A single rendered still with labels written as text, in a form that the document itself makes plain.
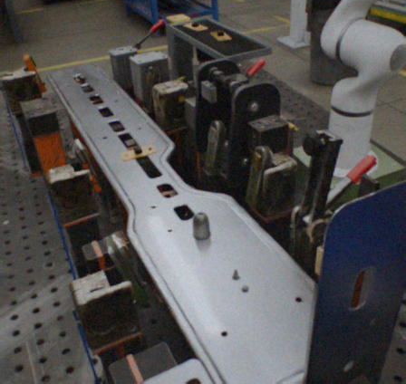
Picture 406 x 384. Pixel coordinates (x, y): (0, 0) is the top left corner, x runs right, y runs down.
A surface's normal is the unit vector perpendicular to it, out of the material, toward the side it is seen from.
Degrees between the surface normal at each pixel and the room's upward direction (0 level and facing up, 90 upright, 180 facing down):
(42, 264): 0
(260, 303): 0
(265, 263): 0
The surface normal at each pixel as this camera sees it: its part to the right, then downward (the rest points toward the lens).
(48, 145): 0.45, 0.49
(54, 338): -0.05, -0.82
